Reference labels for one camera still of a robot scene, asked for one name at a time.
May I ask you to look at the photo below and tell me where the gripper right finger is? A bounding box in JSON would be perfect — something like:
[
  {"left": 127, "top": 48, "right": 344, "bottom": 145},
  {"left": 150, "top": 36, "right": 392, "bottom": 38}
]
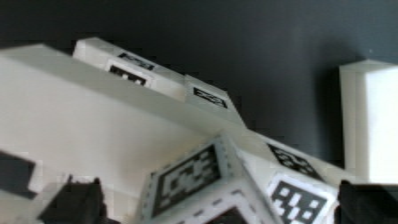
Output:
[{"left": 335, "top": 180, "right": 398, "bottom": 224}]

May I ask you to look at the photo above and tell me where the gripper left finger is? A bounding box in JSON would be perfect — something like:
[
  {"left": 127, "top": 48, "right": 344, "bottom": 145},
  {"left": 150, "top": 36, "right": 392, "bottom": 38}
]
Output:
[{"left": 38, "top": 179, "right": 109, "bottom": 224}]

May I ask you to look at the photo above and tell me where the white tagged cube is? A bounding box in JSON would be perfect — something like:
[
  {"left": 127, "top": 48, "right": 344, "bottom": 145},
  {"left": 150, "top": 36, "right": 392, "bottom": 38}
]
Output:
[{"left": 138, "top": 134, "right": 338, "bottom": 224}]

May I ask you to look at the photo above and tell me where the white chair back frame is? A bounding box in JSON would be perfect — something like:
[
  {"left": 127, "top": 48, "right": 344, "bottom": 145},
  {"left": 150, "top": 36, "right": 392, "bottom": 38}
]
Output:
[{"left": 0, "top": 43, "right": 358, "bottom": 224}]

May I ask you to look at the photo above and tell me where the white chair leg with tag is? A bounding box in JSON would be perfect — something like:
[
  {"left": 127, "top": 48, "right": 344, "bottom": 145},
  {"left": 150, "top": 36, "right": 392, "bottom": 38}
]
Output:
[{"left": 186, "top": 75, "right": 246, "bottom": 126}]

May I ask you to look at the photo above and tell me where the white chair leg block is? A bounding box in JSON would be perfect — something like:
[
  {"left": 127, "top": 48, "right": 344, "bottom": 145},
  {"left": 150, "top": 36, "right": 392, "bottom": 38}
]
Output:
[{"left": 74, "top": 37, "right": 187, "bottom": 101}]

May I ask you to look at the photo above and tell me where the white U-shaped barrier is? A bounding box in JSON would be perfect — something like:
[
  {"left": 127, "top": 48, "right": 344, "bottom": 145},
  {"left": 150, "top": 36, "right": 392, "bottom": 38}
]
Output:
[{"left": 340, "top": 60, "right": 398, "bottom": 184}]

